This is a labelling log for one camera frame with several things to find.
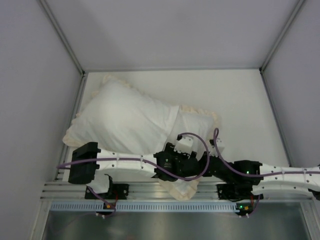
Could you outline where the white pillow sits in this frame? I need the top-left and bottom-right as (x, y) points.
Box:
(63, 78), (179, 155)

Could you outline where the white pillowcase with cream ruffle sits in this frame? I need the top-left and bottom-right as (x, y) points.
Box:
(61, 74), (223, 202)

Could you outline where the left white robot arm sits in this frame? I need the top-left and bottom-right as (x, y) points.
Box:
(68, 142), (201, 194)

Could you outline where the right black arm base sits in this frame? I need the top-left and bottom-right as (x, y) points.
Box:
(216, 183), (252, 202)

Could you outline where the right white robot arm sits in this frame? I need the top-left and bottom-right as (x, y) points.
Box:
(203, 156), (320, 201)

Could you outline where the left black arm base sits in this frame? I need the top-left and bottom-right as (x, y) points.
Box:
(84, 183), (130, 200)

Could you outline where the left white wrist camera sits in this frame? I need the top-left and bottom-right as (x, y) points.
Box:
(174, 134), (196, 155)

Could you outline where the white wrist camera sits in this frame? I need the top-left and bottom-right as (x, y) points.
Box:
(209, 137), (225, 157)
(174, 134), (196, 155)

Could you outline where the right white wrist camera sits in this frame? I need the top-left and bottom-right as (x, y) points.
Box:
(209, 137), (225, 157)

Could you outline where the aluminium mounting rail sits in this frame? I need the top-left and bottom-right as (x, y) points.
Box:
(39, 181), (313, 201)

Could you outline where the right aluminium frame post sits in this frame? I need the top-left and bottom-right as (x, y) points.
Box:
(259, 0), (308, 75)

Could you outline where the aluminium frame post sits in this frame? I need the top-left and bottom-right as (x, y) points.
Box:
(259, 0), (308, 75)
(36, 0), (86, 76)

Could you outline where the perforated grey cable duct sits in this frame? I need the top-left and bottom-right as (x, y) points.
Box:
(50, 201), (253, 213)

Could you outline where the left aluminium frame post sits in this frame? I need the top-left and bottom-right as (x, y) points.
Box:
(36, 0), (86, 76)

